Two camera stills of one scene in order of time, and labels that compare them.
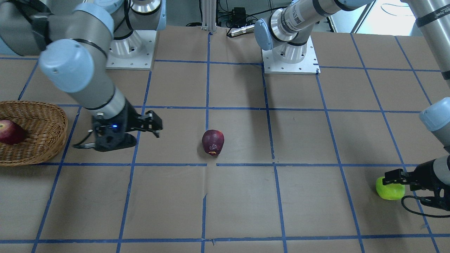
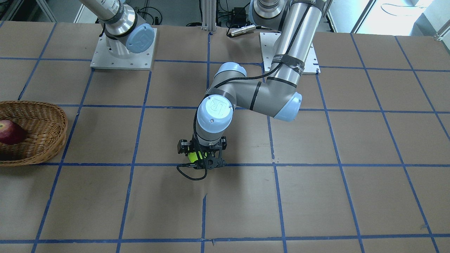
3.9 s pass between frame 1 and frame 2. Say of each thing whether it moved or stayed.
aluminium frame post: stayed
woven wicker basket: stayed
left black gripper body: moved
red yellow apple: stayed
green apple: moved
